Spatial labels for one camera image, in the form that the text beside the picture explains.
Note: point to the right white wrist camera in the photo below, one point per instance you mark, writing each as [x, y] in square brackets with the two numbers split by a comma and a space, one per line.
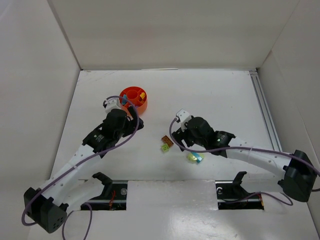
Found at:
[183, 116]

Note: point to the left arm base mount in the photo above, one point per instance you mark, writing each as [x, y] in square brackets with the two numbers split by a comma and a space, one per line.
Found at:
[113, 196]

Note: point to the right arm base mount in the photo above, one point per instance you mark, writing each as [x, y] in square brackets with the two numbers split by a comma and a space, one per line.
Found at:
[231, 195]

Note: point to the orange round divided container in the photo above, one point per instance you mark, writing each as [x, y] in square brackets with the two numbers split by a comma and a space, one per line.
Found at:
[133, 95]

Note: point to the lime green lego brick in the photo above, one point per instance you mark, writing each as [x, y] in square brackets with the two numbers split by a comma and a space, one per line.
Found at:
[165, 148]

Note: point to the blue lego brick in container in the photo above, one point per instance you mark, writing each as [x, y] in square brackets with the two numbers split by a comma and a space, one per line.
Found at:
[124, 100]

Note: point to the yellow curved lego brick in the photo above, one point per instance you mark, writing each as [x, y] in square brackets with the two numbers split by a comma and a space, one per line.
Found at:
[142, 96]

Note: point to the pale yellow lego brick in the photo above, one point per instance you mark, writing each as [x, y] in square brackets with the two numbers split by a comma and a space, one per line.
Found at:
[191, 157]

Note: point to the turquoise lego brick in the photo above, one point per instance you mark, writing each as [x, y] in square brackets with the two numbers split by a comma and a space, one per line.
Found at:
[198, 157]

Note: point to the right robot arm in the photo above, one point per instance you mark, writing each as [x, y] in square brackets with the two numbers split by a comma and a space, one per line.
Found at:
[291, 174]

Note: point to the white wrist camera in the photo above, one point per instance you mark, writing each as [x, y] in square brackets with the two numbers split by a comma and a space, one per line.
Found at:
[183, 116]
[110, 104]

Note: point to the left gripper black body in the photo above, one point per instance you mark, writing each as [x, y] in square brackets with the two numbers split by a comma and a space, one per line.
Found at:
[135, 118]

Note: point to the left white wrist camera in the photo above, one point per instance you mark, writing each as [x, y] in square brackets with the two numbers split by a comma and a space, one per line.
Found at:
[110, 104]

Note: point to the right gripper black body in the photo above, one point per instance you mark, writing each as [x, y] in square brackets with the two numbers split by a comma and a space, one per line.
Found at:
[179, 136]

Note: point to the brown lego plate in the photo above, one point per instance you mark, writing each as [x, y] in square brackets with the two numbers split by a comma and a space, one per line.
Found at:
[166, 140]

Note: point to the aluminium rail right side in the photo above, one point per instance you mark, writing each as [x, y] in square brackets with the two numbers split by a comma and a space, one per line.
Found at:
[265, 111]

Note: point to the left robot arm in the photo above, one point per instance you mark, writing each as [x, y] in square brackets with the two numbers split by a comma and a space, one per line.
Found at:
[50, 204]

